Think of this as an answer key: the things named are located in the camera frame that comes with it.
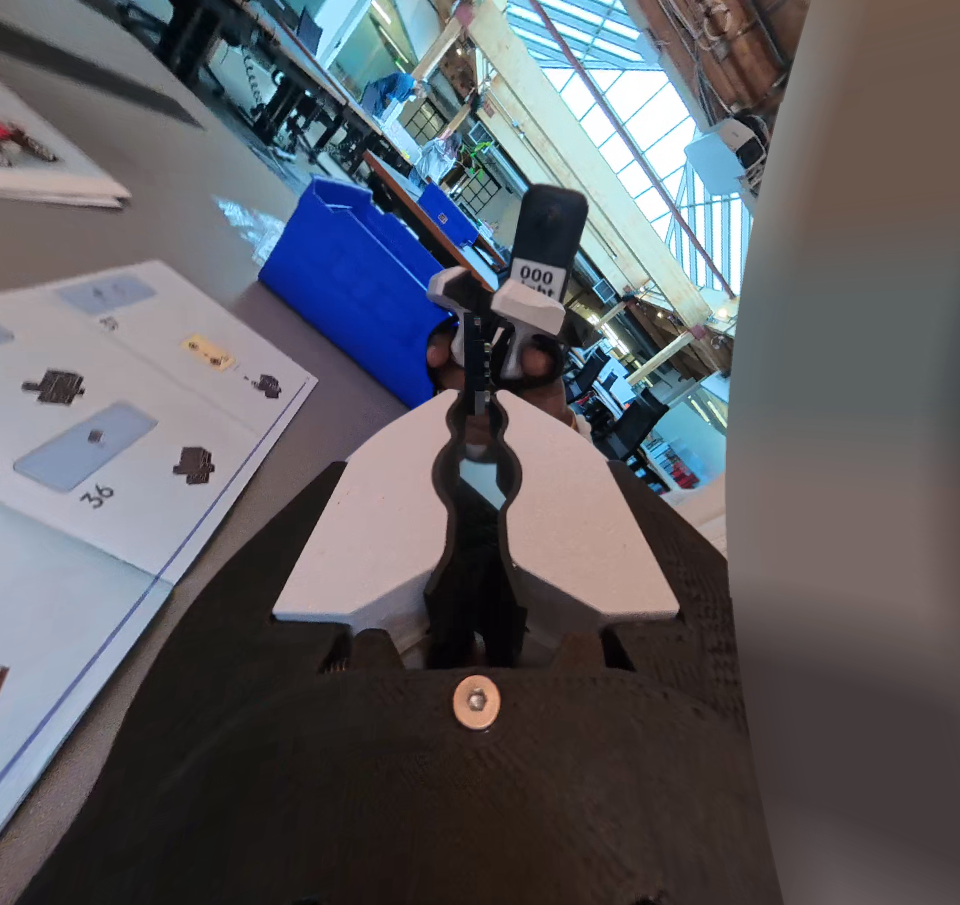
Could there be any blue box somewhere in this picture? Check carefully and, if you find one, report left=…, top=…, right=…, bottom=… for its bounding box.
left=414, top=182, right=483, bottom=248

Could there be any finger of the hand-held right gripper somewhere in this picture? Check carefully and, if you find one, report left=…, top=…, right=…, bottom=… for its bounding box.
left=426, top=266, right=496, bottom=319
left=491, top=278, right=569, bottom=338

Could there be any clear plastic scrap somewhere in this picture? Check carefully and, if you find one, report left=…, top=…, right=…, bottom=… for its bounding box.
left=212, top=194, right=291, bottom=263

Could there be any open lego instruction booklet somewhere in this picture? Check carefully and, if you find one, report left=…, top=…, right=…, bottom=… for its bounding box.
left=0, top=258, right=321, bottom=833

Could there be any long wooden office desk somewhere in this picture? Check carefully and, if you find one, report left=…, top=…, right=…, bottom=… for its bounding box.
left=150, top=0, right=513, bottom=270

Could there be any closed lego instruction booklet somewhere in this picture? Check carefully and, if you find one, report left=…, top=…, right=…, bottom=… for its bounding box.
left=0, top=82, right=134, bottom=212

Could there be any person's right hand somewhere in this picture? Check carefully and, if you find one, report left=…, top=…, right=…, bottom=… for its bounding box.
left=424, top=322, right=595, bottom=443

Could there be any blue plastic bin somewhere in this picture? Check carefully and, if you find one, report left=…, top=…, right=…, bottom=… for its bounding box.
left=256, top=175, right=460, bottom=410

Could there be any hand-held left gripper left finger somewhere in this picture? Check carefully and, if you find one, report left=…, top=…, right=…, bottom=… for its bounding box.
left=272, top=389, right=462, bottom=638

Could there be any glass skylight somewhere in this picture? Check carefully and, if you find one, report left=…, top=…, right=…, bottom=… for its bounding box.
left=504, top=0, right=756, bottom=300

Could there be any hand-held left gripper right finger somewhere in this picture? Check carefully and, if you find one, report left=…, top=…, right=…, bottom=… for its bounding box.
left=489, top=391, right=681, bottom=653

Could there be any black lego plate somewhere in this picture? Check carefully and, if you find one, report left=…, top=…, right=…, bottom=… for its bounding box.
left=460, top=311, right=498, bottom=416

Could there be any black office chair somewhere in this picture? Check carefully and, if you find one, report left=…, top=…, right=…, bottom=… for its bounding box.
left=592, top=350, right=672, bottom=471

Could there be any white ceiling unit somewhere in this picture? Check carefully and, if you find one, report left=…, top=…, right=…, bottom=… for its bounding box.
left=682, top=114, right=771, bottom=199

